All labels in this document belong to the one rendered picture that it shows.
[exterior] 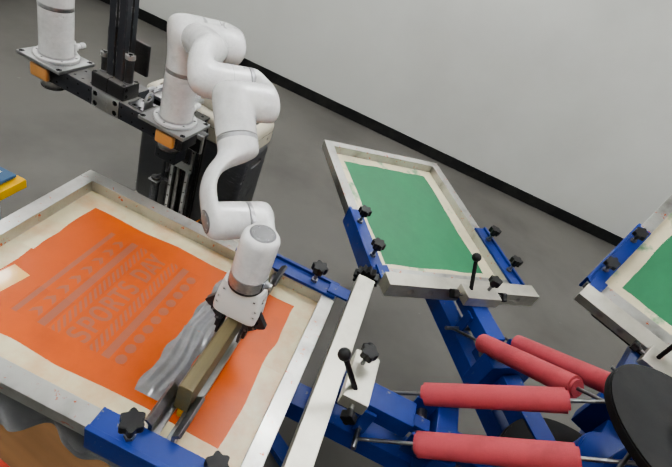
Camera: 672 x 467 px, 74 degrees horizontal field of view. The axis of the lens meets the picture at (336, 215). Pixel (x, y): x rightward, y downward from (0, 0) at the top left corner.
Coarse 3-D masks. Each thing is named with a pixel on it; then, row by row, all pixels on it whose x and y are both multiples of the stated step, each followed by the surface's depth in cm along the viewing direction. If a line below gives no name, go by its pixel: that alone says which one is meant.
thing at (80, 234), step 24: (96, 216) 119; (48, 240) 108; (72, 240) 110; (96, 240) 113; (144, 240) 118; (192, 264) 118; (192, 288) 112; (192, 312) 106; (264, 312) 114; (288, 312) 117; (264, 336) 108
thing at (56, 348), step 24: (24, 264) 101; (48, 264) 103; (24, 288) 96; (0, 312) 91; (24, 336) 89; (48, 336) 90; (168, 336) 100; (48, 360) 87; (72, 360) 88; (96, 360) 90; (144, 360) 93; (240, 360) 101; (120, 384) 88; (216, 384) 95; (240, 384) 97; (216, 408) 91; (240, 408) 93; (192, 432) 86; (216, 432) 87
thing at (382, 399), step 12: (372, 396) 96; (384, 396) 97; (396, 396) 98; (372, 408) 94; (384, 408) 95; (396, 408) 96; (408, 408) 97; (384, 420) 95; (396, 420) 94; (408, 420) 94; (396, 432) 96
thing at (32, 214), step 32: (64, 192) 117; (96, 192) 126; (128, 192) 125; (0, 224) 102; (32, 224) 109; (192, 224) 124; (320, 320) 114; (0, 384) 78; (32, 384) 79; (288, 384) 97; (64, 416) 77; (256, 448) 84
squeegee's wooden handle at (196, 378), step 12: (228, 324) 95; (240, 324) 99; (216, 336) 92; (228, 336) 93; (216, 348) 89; (204, 360) 87; (216, 360) 90; (192, 372) 84; (204, 372) 85; (180, 384) 82; (192, 384) 82; (204, 384) 90; (180, 396) 83; (192, 396) 82; (180, 408) 85
